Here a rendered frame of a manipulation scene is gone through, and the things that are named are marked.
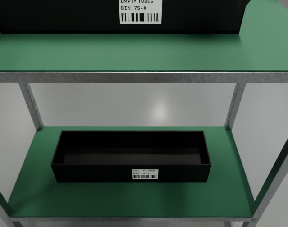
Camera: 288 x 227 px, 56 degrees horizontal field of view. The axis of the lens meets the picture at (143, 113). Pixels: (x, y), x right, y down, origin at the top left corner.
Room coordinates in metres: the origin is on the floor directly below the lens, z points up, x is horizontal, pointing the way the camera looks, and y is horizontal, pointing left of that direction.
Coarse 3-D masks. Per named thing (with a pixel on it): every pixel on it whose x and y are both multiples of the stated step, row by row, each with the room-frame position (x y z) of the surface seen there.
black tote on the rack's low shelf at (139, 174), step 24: (72, 144) 0.76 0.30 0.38; (96, 144) 0.76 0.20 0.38; (120, 144) 0.76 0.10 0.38; (144, 144) 0.76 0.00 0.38; (168, 144) 0.76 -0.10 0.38; (192, 144) 0.76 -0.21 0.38; (72, 168) 0.59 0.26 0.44; (96, 168) 0.59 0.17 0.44; (120, 168) 0.59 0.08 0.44; (144, 168) 0.59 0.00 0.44; (168, 168) 0.59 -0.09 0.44; (192, 168) 0.59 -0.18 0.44
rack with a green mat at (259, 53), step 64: (256, 0) 0.83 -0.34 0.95; (0, 64) 0.48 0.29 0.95; (64, 64) 0.48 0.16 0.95; (128, 64) 0.48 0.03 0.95; (192, 64) 0.48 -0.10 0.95; (256, 64) 0.48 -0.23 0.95; (64, 128) 0.88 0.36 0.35; (128, 128) 0.88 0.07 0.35; (192, 128) 0.88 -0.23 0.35; (0, 192) 0.48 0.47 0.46; (64, 192) 0.55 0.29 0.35; (128, 192) 0.55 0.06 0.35; (192, 192) 0.55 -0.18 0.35
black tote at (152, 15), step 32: (0, 0) 0.61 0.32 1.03; (32, 0) 0.61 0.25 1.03; (64, 0) 0.61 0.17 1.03; (96, 0) 0.61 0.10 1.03; (128, 0) 0.61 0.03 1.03; (160, 0) 0.61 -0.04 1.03; (192, 0) 0.61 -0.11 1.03; (224, 0) 0.61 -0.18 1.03; (0, 32) 0.61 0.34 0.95; (32, 32) 0.61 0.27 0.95; (64, 32) 0.61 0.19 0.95; (96, 32) 0.61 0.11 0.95; (128, 32) 0.61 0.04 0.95; (160, 32) 0.61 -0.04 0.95; (192, 32) 0.61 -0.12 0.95; (224, 32) 0.61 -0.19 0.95
